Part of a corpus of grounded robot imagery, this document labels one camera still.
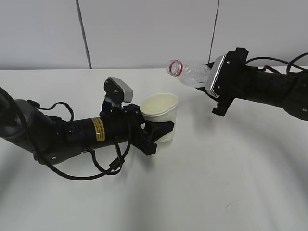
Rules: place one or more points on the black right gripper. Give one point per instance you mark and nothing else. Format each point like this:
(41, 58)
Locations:
(234, 81)

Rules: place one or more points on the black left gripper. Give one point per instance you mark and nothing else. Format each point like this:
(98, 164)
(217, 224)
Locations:
(126, 123)

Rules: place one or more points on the clear plastic water bottle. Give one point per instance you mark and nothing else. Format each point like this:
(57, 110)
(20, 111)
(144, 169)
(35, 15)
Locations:
(194, 76)

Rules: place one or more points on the white paper cup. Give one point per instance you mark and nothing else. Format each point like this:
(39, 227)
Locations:
(161, 107)

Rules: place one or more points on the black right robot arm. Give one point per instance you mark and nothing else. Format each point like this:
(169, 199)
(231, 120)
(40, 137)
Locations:
(288, 91)

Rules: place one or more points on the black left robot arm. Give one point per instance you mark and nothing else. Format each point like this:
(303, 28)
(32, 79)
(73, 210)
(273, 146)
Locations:
(24, 124)

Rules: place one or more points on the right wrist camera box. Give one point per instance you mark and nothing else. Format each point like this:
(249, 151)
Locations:
(213, 76)

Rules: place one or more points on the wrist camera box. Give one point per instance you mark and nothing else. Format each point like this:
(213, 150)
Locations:
(213, 76)
(117, 91)

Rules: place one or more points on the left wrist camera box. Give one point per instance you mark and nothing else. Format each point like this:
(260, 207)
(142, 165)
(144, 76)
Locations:
(117, 91)

